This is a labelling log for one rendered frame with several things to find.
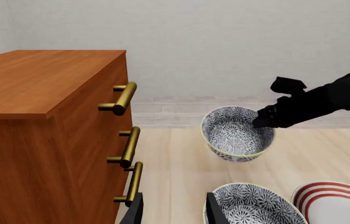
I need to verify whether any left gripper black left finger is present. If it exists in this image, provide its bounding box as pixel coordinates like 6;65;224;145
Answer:
119;192;145;224

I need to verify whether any brass drawer handle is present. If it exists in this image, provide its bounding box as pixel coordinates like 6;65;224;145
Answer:
113;161;144;208
98;81;138;117
106;126;142;169

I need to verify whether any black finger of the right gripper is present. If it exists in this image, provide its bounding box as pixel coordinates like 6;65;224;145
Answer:
251;114;274;129

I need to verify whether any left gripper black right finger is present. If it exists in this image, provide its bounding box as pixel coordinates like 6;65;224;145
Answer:
205;192;235;224

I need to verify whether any wooden cabinet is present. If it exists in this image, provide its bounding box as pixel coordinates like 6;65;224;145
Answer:
0;49;145;224

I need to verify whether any white plate with red rings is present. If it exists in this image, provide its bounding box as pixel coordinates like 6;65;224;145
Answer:
290;181;350;224

